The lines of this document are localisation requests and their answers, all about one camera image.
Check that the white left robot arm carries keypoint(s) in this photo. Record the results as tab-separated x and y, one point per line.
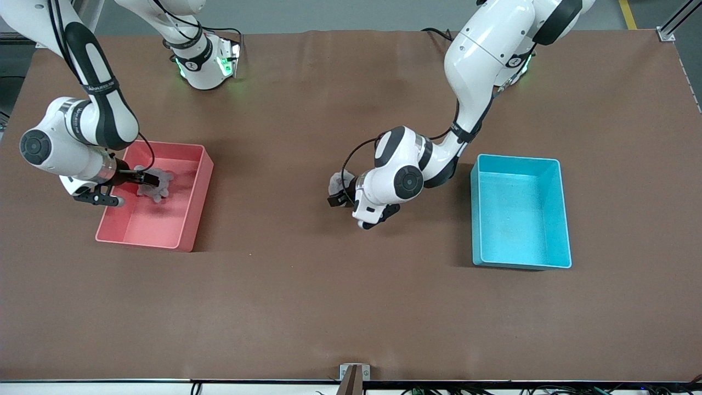
482	55

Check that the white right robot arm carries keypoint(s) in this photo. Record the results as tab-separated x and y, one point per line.
60	145

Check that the white table edge rail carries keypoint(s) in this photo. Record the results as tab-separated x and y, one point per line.
109	388

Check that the brown table cover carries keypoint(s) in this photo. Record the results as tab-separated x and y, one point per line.
351	302

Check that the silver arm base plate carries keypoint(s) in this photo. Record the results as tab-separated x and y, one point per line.
233	55

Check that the blue plastic box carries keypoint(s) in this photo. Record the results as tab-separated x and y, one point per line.
515	219

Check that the metal clamp bracket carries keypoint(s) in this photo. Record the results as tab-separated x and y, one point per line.
345	373

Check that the grey plush toy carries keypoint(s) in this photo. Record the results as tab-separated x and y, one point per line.
337	181
159	189

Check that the aluminium frame profile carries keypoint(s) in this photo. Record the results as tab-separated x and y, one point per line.
666	34

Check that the pink plastic box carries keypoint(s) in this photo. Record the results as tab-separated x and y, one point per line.
159	225

